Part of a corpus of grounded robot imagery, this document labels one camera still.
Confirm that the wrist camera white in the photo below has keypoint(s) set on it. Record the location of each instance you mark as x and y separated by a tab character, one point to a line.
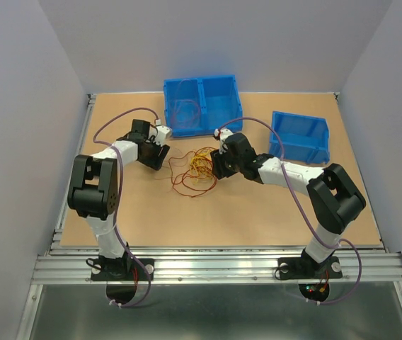
161	133
221	135

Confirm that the blue double bin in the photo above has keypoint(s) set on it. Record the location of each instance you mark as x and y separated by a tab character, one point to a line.
196	106

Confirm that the aluminium rail frame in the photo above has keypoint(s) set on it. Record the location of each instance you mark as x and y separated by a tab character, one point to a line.
215	282

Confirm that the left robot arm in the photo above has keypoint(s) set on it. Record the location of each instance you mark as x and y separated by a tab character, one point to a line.
94	192

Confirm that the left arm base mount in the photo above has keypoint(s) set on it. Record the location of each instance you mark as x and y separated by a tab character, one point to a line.
119	269

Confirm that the blue single bin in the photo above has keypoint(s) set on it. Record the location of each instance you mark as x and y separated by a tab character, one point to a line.
304	138

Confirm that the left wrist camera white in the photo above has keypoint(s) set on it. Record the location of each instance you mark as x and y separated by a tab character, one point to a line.
161	133

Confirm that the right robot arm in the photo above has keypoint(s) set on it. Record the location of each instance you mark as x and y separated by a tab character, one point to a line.
334	196

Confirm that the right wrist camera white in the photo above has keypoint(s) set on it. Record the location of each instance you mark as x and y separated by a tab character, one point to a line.
221	135

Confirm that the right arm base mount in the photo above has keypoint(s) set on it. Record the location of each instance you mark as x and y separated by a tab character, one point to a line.
298	268

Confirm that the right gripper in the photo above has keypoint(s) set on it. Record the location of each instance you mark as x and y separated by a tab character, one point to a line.
219	170

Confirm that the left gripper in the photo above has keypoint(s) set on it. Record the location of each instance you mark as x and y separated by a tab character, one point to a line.
156	161

